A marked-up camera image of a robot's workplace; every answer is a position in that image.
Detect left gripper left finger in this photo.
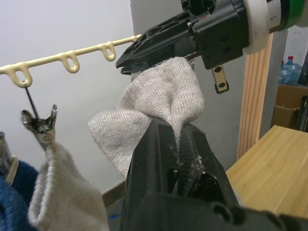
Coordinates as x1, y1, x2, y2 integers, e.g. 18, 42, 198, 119
121, 117, 181, 203

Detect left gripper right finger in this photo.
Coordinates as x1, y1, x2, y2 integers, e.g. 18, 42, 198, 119
177, 123, 239, 207

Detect brown cardboard box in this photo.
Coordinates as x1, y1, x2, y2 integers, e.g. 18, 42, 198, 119
270, 84, 308, 132

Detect grey ankle sock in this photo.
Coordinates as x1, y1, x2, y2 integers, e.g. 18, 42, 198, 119
27, 141, 109, 231
88, 57, 205, 179

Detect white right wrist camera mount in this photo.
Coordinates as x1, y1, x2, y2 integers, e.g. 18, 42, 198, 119
242, 0, 271, 54

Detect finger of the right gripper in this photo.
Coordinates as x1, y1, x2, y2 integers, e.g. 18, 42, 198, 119
115, 12, 201, 69
119, 64, 134, 75

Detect blue water bottle red cap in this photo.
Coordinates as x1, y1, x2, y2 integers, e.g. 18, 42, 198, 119
285, 55, 303, 85

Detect blue ankle sock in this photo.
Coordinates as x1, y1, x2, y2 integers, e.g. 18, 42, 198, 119
0, 160, 39, 231

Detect black upright object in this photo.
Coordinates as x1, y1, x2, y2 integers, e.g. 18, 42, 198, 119
295, 95, 308, 132

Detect cream plastic clip hanger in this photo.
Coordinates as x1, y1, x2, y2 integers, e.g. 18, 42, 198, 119
0, 34, 143, 87

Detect slanted wooden frame post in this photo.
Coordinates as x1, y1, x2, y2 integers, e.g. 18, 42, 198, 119
236, 32, 274, 161

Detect metal hanger clip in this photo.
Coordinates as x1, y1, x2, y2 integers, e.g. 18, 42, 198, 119
21, 80, 58, 154

